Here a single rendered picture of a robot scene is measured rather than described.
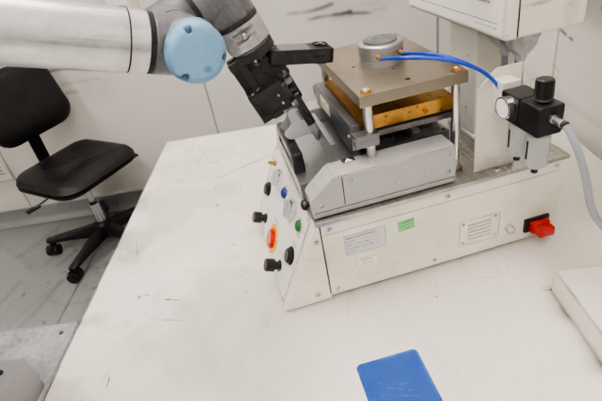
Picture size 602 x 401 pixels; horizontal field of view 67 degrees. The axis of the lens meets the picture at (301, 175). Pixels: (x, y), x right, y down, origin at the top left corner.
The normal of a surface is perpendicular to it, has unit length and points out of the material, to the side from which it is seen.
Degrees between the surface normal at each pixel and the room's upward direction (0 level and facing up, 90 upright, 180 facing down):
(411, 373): 0
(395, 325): 0
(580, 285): 0
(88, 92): 90
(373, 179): 90
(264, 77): 90
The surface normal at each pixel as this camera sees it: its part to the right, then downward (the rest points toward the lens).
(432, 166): 0.22, 0.47
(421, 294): -0.16, -0.84
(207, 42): 0.47, 0.43
